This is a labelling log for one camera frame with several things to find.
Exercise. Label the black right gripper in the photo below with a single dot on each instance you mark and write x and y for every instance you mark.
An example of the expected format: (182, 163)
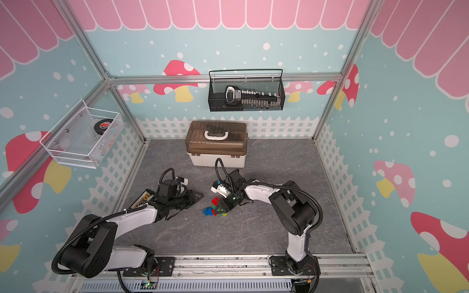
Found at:
(223, 204)

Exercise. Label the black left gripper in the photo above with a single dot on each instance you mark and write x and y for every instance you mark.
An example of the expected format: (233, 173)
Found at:
(191, 198)

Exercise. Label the red lego brick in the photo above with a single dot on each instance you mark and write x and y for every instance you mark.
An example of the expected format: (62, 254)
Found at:
(214, 202)

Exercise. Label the blue square lego brick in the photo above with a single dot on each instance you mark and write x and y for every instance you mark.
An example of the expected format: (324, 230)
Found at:
(208, 211)

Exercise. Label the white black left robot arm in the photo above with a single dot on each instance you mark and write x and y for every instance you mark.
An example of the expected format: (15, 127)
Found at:
(90, 249)

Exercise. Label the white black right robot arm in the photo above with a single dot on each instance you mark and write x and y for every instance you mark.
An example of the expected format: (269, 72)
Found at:
(298, 211)

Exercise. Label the beige toolbox with brown lid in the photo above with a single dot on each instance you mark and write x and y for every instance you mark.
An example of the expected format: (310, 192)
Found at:
(206, 141)

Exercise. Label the socket bit set in basket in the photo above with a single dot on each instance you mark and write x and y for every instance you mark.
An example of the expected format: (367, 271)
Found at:
(247, 99)

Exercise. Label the small green circuit board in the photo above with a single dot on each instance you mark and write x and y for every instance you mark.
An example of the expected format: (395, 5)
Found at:
(148, 285)

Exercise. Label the black tape roll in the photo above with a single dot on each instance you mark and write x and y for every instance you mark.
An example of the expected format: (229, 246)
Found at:
(101, 126)

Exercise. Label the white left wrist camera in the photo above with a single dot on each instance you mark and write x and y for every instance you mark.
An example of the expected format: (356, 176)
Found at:
(182, 180)

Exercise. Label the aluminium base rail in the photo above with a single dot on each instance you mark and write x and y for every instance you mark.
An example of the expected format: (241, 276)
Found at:
(263, 266)

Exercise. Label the black wire wall basket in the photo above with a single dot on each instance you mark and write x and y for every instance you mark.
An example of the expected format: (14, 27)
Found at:
(259, 80)

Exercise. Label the white wire wall basket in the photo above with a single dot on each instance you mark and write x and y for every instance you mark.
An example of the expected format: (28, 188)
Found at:
(73, 141)

